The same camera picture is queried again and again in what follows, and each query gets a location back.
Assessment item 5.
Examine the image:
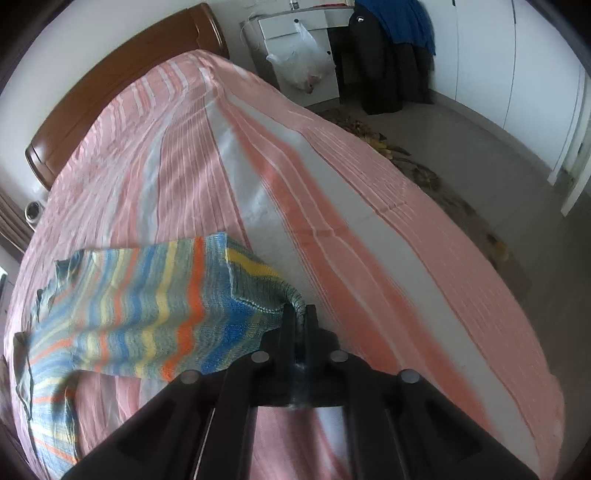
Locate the striped knit sweater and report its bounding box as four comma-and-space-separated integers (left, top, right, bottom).
13, 232, 308, 478

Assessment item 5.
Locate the blue garment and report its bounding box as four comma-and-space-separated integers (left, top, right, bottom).
355, 0, 437, 55

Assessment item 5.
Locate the patterned floor rug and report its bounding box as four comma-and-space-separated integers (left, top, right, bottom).
314, 106, 529, 296

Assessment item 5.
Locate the brown wooden headboard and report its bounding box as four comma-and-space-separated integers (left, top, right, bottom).
25, 2, 230, 191

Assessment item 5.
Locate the dark wooden nightstand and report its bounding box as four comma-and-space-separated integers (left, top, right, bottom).
0, 189, 35, 264

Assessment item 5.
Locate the pink striped bed sheet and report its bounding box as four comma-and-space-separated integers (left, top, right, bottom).
4, 50, 566, 480

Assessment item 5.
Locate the white nightstand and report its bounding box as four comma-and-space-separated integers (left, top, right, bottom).
25, 200, 47, 227

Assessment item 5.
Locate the white wardrobe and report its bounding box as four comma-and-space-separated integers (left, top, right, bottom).
416, 0, 591, 185

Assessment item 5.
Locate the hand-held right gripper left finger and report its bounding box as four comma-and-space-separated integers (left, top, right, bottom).
60, 305, 300, 480

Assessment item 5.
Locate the white desk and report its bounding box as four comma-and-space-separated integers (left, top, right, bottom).
240, 4, 356, 88

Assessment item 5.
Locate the white plastic bag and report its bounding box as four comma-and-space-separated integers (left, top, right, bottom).
265, 21, 337, 93

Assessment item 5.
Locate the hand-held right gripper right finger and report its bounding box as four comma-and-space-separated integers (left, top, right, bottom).
304, 305, 541, 480

